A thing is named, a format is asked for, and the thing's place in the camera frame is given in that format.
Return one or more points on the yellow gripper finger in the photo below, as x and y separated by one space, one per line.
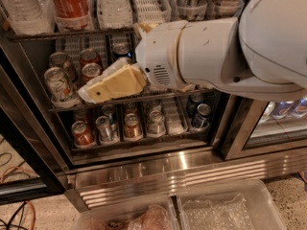
145 27
123 78

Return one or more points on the dark blue can behind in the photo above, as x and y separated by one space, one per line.
193 101

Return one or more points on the orange soda can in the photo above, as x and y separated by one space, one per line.
91 71
89 55

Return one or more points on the white green soda can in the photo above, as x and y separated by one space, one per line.
59 84

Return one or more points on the orange soda can behind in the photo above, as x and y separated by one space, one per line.
89 55

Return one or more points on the clear plastic bin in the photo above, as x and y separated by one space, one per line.
140 213
243 204

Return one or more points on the silver can bottom shelf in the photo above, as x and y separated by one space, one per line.
104 128

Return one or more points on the grey can bottom shelf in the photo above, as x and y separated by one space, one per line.
156 123

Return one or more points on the clear water bottle left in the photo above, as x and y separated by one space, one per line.
30 17

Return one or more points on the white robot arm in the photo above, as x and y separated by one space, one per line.
261 55

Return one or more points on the orange soda can front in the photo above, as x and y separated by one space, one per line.
91 71

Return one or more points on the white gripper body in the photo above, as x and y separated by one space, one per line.
155 54

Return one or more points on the clear water bottle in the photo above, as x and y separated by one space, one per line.
114 14
30 17

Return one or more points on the silver can behind left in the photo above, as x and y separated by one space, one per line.
62 60

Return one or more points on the white empty shelf tray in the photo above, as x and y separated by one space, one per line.
152 11

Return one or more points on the blue pepsi can behind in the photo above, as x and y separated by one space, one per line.
122 51

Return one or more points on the stainless steel display fridge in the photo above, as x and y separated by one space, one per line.
244 137

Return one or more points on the brown can bottom shelf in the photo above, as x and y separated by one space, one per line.
131 126

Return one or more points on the clear plastic bin left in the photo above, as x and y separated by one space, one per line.
140 213

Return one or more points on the clear plastic bin right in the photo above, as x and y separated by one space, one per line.
243 204

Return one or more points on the blue can bottom right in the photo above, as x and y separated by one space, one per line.
201 116

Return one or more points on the clear water bottle centre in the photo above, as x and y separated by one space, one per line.
114 14

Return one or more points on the red can bottom shelf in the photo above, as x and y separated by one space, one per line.
82 133

